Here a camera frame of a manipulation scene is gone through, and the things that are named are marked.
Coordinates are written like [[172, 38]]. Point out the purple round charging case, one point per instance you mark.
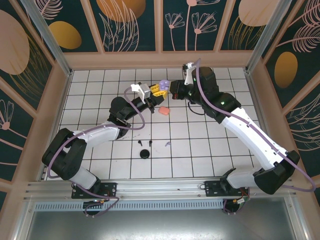
[[164, 84]]

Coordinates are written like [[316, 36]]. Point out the orange charging case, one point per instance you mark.
[[164, 111]]

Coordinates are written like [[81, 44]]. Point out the purple earbud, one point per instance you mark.
[[168, 144]]

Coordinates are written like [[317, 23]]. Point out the black round charging case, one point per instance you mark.
[[145, 154]]

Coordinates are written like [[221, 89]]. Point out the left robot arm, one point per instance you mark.
[[100, 132]]

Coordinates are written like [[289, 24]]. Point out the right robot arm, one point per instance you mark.
[[250, 130]]

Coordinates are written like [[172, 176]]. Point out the grey metal sheet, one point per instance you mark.
[[160, 225]]

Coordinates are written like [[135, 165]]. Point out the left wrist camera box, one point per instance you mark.
[[143, 90]]

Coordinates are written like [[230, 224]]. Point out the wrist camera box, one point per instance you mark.
[[188, 75], [143, 90]]

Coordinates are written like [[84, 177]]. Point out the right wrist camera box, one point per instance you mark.
[[188, 75]]

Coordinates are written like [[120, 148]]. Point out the aluminium table side rail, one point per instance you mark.
[[66, 86], [252, 87]]

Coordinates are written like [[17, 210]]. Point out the aluminium frame post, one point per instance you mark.
[[47, 37], [267, 37]]

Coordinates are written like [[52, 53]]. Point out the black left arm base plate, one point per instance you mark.
[[110, 188]]

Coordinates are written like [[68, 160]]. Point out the aluminium mounting rail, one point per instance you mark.
[[160, 187]]

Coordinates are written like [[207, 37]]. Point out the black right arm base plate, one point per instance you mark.
[[212, 188]]

